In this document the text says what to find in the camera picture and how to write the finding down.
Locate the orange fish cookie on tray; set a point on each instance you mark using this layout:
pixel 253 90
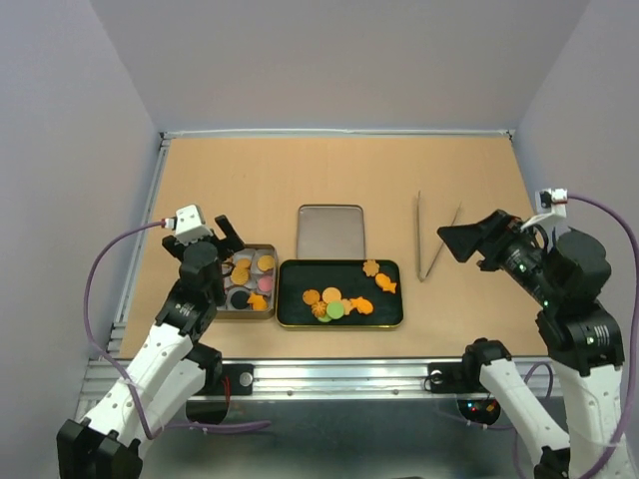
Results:
pixel 362 305

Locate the swirl flower cookie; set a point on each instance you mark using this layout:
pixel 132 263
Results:
pixel 319 309

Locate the plain round cookie on tray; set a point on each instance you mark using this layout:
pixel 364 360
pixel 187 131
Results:
pixel 331 294

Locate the green round cookie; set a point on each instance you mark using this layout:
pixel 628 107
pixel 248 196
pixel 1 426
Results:
pixel 334 310

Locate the dotted round yellow cookie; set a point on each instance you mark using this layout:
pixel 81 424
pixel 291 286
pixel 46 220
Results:
pixel 266 262

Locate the large fish-shaped cookie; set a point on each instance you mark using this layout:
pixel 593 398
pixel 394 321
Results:
pixel 385 283

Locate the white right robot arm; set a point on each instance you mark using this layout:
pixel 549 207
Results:
pixel 583 340

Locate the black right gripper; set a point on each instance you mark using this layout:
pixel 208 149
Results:
pixel 494 235

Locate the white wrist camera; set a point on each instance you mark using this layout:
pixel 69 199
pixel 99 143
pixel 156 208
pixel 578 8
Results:
pixel 550 207
pixel 188 225

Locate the chocolate chip round cookie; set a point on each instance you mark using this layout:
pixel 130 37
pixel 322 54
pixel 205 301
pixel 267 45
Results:
pixel 311 296

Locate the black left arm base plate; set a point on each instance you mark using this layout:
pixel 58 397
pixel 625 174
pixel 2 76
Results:
pixel 237 379

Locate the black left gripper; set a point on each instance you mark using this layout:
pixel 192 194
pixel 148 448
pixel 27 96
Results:
pixel 226 245

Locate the leaf-shaped orange cookie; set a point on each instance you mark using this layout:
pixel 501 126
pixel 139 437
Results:
pixel 370 267

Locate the orange fish cookie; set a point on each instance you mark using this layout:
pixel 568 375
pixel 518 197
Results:
pixel 258 302
pixel 362 305

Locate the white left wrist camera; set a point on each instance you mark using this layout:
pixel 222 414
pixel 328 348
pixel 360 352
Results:
pixel 188 225

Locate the plain round cookie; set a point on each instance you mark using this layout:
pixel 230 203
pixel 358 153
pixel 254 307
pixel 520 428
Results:
pixel 244 263
pixel 331 294

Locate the brown tin lid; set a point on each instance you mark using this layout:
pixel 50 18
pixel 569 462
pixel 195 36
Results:
pixel 330 232

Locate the aluminium front rail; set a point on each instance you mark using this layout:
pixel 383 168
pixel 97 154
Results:
pixel 313 379

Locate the silver metal tongs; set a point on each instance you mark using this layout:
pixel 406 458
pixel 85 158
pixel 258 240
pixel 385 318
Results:
pixel 429 215

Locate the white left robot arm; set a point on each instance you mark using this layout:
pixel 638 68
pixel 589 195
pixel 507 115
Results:
pixel 112 439

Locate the brown cookie tin box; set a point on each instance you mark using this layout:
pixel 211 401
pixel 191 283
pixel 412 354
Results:
pixel 252 252

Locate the black gold-rimmed tray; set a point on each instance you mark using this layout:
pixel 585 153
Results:
pixel 297 276

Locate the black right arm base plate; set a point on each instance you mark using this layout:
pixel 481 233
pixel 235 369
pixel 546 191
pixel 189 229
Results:
pixel 446 377

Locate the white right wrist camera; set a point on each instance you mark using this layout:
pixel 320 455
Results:
pixel 550 207

